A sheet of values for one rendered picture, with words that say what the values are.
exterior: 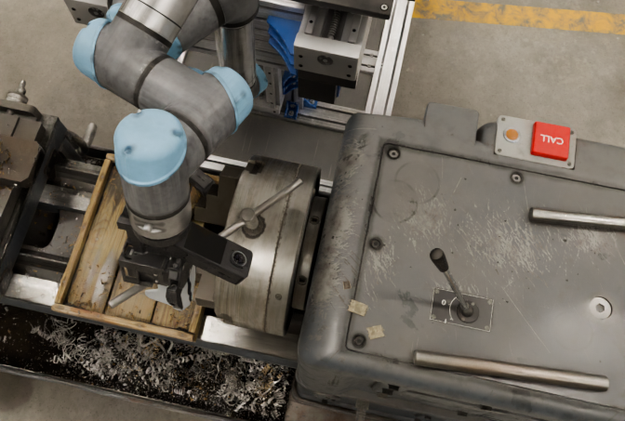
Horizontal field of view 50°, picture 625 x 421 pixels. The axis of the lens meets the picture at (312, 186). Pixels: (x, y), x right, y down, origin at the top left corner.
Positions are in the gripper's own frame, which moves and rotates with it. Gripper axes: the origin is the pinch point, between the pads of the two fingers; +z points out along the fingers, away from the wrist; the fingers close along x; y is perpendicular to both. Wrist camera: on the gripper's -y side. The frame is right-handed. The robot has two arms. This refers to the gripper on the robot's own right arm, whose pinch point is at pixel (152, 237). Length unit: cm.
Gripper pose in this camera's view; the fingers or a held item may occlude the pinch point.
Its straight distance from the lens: 128.1
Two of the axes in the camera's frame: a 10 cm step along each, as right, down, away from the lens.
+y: -9.8, -2.1, 0.6
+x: 0.2, -3.7, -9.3
